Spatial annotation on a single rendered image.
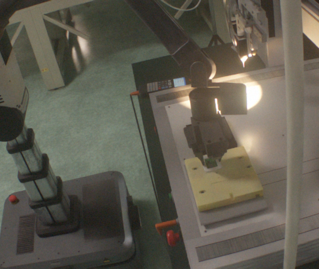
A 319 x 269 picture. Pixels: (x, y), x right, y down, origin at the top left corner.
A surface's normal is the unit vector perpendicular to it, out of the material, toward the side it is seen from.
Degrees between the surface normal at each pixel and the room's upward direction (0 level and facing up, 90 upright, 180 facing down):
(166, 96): 0
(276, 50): 90
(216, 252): 0
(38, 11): 90
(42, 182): 90
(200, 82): 60
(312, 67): 0
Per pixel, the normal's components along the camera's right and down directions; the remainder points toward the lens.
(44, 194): 0.16, 0.61
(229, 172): -0.17, -0.76
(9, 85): 0.91, 0.22
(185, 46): -0.20, 0.15
